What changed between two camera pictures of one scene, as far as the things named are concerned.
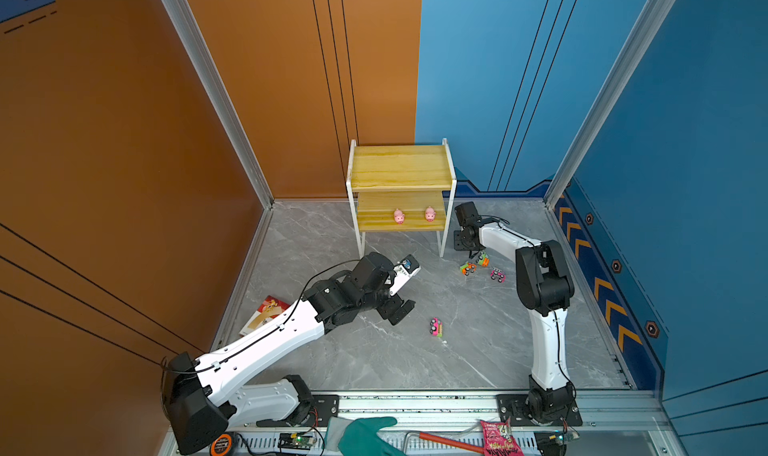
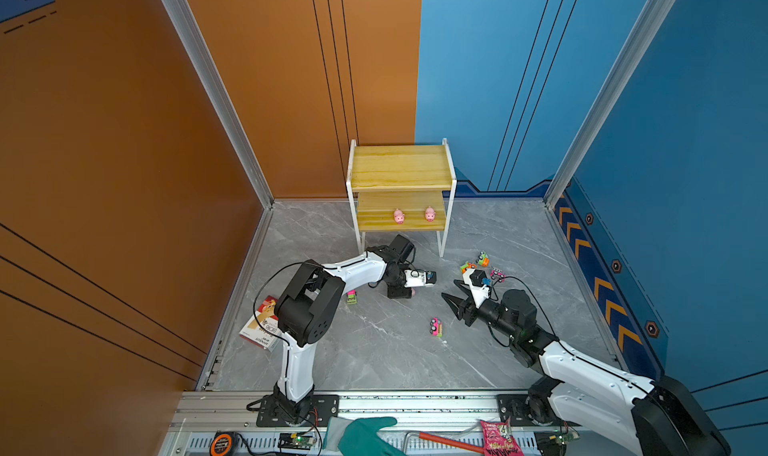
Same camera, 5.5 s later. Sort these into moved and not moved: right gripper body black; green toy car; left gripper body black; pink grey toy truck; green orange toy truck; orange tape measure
Moved: left gripper body black; right gripper body black
Not moved: green toy car; green orange toy truck; pink grey toy truck; orange tape measure
